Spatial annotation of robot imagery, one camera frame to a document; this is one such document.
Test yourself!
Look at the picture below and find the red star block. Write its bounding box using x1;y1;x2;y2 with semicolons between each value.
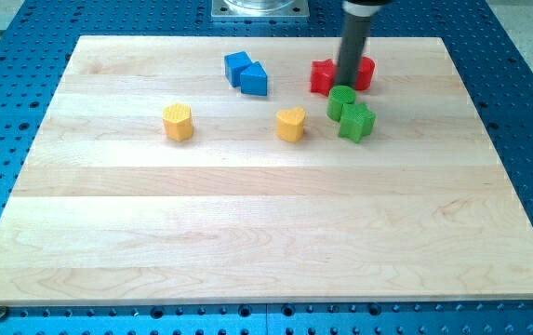
310;59;336;97

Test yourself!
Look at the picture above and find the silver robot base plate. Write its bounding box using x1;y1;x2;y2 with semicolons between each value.
211;0;310;20

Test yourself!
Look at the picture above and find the red cylinder block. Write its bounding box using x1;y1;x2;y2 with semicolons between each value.
354;56;376;91

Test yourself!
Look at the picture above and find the blue triangle block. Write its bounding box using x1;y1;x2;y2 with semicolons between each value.
240;61;268;96

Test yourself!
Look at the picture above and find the yellow hexagon block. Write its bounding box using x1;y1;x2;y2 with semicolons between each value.
162;103;193;141

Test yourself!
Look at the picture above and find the blue cube block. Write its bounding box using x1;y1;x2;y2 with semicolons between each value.
223;51;253;87

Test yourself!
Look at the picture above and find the green star block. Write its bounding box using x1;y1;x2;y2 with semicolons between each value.
338;102;376;143

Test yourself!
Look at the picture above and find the green cylinder block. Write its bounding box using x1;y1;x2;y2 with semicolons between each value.
326;85;356;121

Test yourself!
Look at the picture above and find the wooden board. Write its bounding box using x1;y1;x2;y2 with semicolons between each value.
0;36;533;306

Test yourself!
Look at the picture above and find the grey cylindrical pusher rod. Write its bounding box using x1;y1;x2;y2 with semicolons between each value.
334;0;392;88

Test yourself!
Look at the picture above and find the yellow heart block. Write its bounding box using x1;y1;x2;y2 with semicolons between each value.
275;107;306;142

